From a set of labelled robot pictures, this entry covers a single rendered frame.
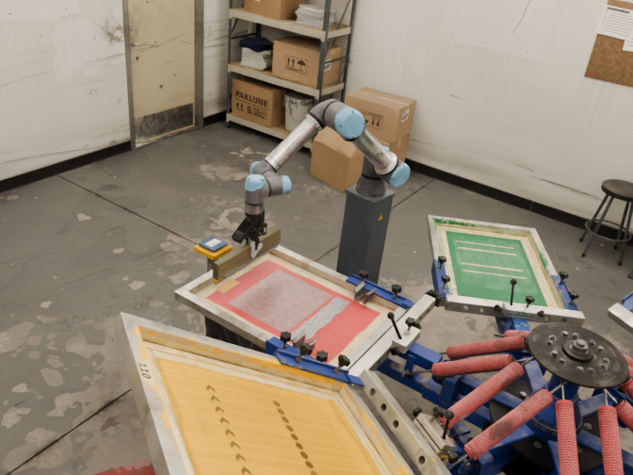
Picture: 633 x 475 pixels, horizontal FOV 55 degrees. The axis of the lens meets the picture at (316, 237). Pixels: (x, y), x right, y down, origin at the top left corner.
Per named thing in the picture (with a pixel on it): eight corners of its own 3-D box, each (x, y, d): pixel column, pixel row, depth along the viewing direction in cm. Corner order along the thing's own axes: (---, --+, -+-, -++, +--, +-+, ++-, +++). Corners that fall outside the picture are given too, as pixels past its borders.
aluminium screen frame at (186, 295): (174, 299, 249) (174, 291, 247) (264, 245, 292) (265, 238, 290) (333, 388, 213) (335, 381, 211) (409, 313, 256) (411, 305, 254)
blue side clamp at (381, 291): (344, 290, 268) (346, 277, 264) (349, 286, 271) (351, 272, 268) (404, 319, 254) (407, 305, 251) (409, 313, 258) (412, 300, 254)
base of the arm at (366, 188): (367, 181, 308) (369, 163, 303) (392, 191, 300) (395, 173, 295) (348, 189, 297) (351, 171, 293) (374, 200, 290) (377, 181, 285)
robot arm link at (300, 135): (323, 87, 260) (241, 167, 257) (337, 94, 253) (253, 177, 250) (335, 105, 268) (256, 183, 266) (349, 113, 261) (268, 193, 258)
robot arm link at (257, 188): (269, 179, 240) (251, 182, 236) (268, 204, 246) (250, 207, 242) (261, 171, 246) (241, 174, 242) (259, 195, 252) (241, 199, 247)
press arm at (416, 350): (392, 352, 227) (394, 342, 224) (399, 345, 231) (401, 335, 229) (433, 374, 219) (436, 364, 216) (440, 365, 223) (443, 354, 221)
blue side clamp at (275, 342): (264, 354, 227) (266, 340, 223) (272, 348, 230) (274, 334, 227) (331, 392, 213) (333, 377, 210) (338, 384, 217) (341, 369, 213)
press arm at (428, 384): (253, 308, 263) (254, 297, 260) (262, 303, 268) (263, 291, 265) (533, 457, 207) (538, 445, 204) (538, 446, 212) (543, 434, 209)
